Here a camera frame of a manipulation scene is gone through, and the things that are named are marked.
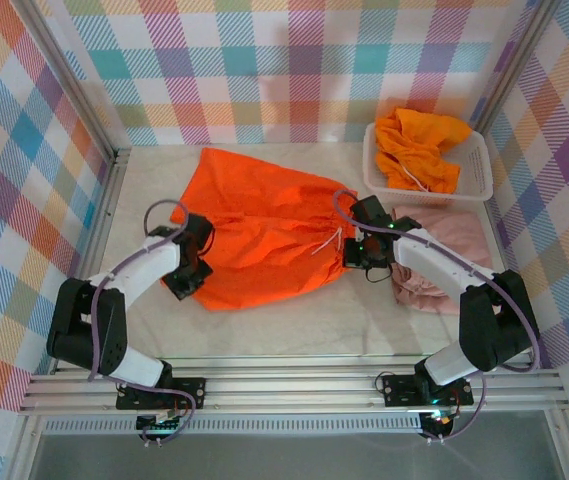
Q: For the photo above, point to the pink shorts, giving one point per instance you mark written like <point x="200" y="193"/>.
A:
<point x="454" y="230"/>

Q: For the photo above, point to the red-orange shorts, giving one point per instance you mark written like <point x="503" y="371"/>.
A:
<point x="274" y="235"/>

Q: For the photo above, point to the light orange shorts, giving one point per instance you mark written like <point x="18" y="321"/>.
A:
<point x="414" y="145"/>

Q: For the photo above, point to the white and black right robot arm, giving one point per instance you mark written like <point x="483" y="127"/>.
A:
<point x="444" y="265"/>

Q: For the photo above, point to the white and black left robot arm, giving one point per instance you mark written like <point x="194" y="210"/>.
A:
<point x="139" y="270"/>

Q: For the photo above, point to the white plastic basket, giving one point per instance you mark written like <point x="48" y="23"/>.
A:
<point x="479" y="170"/>

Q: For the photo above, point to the small electronics board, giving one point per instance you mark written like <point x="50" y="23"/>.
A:
<point x="439" y="420"/>
<point x="156" y="424"/>

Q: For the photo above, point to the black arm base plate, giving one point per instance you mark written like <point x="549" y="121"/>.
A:
<point x="399" y="390"/>
<point x="189" y="392"/>

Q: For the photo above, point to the long aluminium base rail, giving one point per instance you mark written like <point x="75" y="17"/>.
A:
<point x="289" y="385"/>

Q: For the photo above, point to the aluminium frame post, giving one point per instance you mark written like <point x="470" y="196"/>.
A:
<point x="74" y="85"/>
<point x="514" y="60"/>

